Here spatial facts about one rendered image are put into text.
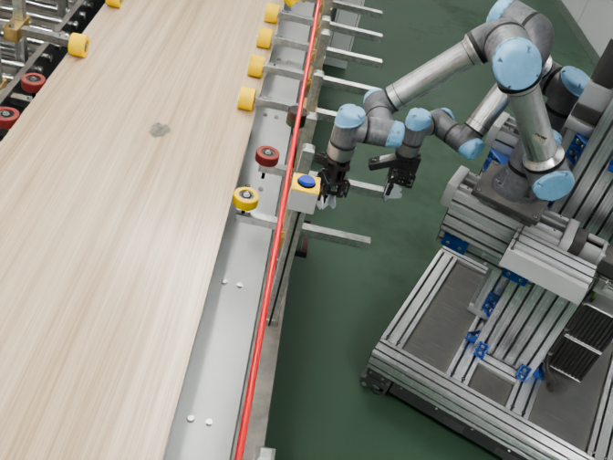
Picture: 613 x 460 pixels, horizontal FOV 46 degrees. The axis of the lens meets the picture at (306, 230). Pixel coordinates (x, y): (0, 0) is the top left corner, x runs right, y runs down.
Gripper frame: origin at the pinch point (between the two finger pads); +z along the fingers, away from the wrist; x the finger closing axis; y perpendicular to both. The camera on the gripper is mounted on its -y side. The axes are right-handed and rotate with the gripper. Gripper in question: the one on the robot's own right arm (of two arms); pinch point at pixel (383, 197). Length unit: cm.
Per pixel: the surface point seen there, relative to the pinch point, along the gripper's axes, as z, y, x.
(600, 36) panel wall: 64, 203, 372
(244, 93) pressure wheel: -15, -55, 23
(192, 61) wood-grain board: -7, -78, 50
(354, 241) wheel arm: -0.1, -9.6, -26.4
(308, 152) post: -32, -31, -31
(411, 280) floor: 83, 38, 53
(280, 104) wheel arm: -13.0, -41.7, 23.6
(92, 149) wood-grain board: -7, -96, -18
